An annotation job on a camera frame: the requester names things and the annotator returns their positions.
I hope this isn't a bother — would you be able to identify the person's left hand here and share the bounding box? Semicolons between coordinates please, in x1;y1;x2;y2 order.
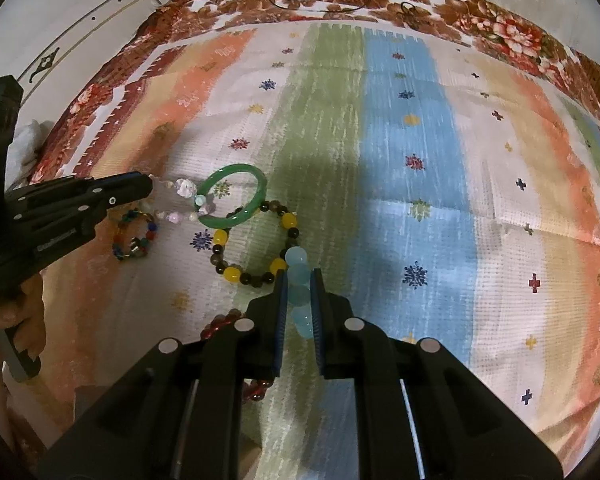
0;271;48;367

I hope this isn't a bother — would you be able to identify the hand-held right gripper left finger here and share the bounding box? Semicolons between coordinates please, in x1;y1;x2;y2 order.
37;271;289;480

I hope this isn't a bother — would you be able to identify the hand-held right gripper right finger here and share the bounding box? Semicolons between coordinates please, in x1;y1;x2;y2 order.
309;267;564;480

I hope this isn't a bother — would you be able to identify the red bead bracelet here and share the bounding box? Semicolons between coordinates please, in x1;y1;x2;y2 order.
201;308;277;402

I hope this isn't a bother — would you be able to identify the green jade bangle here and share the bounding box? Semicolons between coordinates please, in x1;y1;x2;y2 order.
199;163;270;229

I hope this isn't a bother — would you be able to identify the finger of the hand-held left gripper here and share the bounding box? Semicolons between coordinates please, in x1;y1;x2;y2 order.
97;187;153;221
87;171;154;198

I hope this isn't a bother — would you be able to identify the white wardrobe door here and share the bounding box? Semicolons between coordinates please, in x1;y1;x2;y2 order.
16;0;173;107

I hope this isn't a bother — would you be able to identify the multicolour bead bracelet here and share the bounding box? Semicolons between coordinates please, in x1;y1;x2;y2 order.
110;209;159;262

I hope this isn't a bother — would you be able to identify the light blue bead bracelet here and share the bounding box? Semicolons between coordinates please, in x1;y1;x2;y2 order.
284;246;315;339

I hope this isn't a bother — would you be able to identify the white pink bead bracelet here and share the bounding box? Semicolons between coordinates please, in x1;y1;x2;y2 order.
139;174;218;225

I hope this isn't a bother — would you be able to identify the white cloth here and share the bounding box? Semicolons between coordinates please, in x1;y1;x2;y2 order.
11;119;49;182

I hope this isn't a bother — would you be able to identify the red floral blanket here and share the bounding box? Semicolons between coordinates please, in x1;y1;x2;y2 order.
27;0;600;188

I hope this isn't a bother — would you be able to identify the striped pastel blanket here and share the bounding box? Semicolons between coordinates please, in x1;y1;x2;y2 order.
30;19;600;480

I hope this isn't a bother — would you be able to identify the yellow brown bead bracelet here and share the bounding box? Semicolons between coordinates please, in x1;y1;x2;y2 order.
209;200;301;289

